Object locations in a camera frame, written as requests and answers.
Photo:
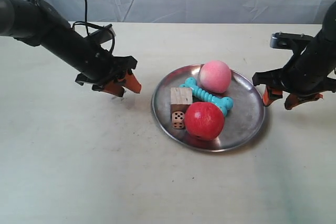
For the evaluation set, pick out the round metal plate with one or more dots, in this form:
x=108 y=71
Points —
x=243 y=124

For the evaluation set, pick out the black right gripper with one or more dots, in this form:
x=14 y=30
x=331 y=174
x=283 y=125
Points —
x=294 y=82

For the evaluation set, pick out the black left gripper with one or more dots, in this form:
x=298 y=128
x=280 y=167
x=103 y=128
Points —
x=118 y=77

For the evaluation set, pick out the red apple ball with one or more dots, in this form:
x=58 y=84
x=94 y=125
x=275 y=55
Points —
x=204 y=121

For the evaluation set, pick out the teal rubber bone toy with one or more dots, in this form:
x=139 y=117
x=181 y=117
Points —
x=225 y=104

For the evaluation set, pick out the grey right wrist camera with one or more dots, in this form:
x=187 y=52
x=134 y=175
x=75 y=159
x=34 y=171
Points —
x=289 y=41

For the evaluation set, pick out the plain wooden cube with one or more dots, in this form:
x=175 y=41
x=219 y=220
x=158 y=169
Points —
x=180 y=99

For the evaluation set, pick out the pink peach ball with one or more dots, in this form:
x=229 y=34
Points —
x=215 y=76

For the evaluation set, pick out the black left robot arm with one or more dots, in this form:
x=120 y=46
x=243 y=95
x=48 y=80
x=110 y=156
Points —
x=37 y=23

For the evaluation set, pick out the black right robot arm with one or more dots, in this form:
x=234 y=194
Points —
x=318 y=57

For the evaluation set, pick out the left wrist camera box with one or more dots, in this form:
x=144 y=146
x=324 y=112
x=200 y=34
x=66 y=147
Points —
x=101 y=34

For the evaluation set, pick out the small wooden die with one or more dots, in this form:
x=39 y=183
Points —
x=177 y=120

